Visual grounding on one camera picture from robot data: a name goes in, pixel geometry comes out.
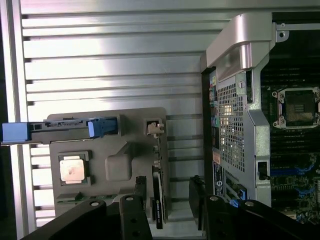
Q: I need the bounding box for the green RAM stick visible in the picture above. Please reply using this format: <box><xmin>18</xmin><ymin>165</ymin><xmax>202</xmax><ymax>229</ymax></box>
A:
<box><xmin>56</xmin><ymin>191</ymin><xmax>121</xmax><ymax>205</ymax></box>

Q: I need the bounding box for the open black PC case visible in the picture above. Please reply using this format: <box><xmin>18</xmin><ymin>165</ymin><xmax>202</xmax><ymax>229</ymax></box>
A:
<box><xmin>199</xmin><ymin>11</ymin><xmax>320</xmax><ymax>240</ymax></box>

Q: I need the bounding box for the grey parts rack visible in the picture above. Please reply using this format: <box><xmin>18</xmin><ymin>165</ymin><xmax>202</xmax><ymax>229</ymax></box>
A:
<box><xmin>46</xmin><ymin>106</ymin><xmax>173</xmax><ymax>225</ymax></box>

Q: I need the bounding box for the green motherboard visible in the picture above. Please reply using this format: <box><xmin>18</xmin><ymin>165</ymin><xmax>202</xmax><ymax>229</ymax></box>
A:
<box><xmin>259</xmin><ymin>63</ymin><xmax>320</xmax><ymax>226</ymax></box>

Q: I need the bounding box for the silver CPU chip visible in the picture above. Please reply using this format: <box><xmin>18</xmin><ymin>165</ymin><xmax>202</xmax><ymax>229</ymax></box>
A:
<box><xmin>59</xmin><ymin>158</ymin><xmax>85</xmax><ymax>185</ymax></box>

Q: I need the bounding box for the hard disk in blue caddy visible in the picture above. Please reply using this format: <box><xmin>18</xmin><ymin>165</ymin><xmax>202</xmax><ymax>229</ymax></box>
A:
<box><xmin>0</xmin><ymin>116</ymin><xmax>118</xmax><ymax>146</ymax></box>

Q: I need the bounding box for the blue expansion slot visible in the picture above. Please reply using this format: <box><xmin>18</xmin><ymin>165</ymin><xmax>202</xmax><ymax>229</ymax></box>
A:
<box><xmin>271</xmin><ymin>167</ymin><xmax>320</xmax><ymax>177</ymax></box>

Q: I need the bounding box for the blue card retention latch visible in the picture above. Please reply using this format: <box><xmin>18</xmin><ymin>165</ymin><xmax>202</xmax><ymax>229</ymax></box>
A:
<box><xmin>228</xmin><ymin>190</ymin><xmax>249</xmax><ymax>209</ymax></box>

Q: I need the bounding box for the CPU socket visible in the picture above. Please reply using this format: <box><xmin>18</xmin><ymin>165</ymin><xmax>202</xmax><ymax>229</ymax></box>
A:
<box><xmin>271</xmin><ymin>86</ymin><xmax>320</xmax><ymax>130</ymax></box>

